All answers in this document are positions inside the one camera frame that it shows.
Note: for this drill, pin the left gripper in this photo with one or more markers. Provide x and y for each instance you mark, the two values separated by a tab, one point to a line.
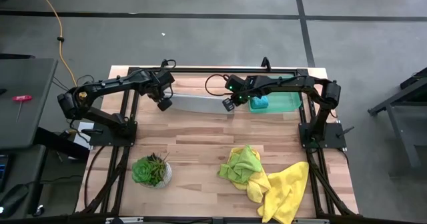
161	84

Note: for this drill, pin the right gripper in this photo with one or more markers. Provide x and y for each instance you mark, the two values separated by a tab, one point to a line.
238	85

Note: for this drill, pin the teal microfiber towel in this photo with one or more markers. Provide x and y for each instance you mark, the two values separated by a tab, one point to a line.
260	102

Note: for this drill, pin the grey microfiber towel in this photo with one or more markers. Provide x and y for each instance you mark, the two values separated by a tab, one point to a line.
200	104

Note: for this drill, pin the lime green microfiber towel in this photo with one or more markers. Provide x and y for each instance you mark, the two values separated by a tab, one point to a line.
241	165

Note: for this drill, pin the yellow microfiber towel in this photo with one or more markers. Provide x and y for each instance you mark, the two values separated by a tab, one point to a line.
287	190
257	188

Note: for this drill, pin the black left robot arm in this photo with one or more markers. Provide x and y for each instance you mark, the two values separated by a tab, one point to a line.
110	82

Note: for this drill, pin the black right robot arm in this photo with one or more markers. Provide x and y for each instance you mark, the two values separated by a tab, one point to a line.
300	82

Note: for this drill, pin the translucent green plastic tray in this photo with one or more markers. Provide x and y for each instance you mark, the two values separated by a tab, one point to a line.
283	102

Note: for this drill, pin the potted green succulent plant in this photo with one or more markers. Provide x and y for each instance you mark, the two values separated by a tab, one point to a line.
150	170

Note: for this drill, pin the white power adapter box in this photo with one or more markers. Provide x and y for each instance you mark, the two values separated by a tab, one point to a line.
81	139

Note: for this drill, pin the dark grey desk top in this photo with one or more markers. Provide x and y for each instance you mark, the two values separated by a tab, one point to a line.
30	124

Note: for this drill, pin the black desk surface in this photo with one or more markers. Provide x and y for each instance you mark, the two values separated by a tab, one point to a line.
23	164

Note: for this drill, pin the grey metal table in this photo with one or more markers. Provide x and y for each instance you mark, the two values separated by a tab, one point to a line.
403	137

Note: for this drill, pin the black keyboard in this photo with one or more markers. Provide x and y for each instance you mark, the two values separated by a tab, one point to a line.
2	170

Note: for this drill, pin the black computer mouse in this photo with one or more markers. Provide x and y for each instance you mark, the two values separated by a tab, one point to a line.
13	199

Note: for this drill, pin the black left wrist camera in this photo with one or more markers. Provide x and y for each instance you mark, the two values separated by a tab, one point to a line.
164	104

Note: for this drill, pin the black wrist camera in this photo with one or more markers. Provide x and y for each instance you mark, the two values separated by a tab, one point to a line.
228	105
164	104

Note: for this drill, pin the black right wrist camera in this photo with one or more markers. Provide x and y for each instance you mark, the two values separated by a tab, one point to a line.
228	105

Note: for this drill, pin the black aluminium table frame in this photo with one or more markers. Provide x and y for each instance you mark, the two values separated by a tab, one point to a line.
200	70

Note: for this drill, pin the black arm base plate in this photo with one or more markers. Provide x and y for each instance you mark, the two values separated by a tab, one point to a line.
100	140
335	139

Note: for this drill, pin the silver metal bracket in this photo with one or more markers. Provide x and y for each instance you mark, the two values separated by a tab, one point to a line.
133	220
310	221

